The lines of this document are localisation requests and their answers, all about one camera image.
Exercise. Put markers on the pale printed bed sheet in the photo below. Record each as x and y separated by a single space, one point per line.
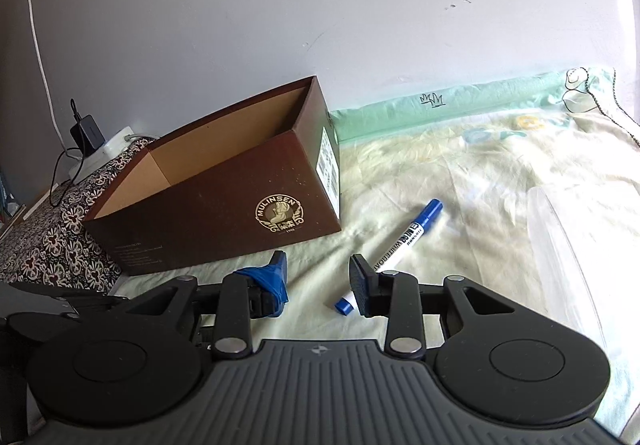
475 185

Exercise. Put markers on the clear plastic box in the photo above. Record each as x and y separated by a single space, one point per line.
555 245

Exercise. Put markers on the dark floral patterned cloth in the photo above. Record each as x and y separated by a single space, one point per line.
65 235

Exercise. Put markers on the blue and white marker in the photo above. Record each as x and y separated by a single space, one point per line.
410 235

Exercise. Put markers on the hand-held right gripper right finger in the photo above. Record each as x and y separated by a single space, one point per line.
361 285

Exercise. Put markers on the white power strip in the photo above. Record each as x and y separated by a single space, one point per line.
115 140

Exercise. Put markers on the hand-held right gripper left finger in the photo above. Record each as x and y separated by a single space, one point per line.
280 275

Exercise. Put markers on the black charger plug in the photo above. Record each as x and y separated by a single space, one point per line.
85 132

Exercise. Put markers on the brown cardboard box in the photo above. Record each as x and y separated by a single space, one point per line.
210 220

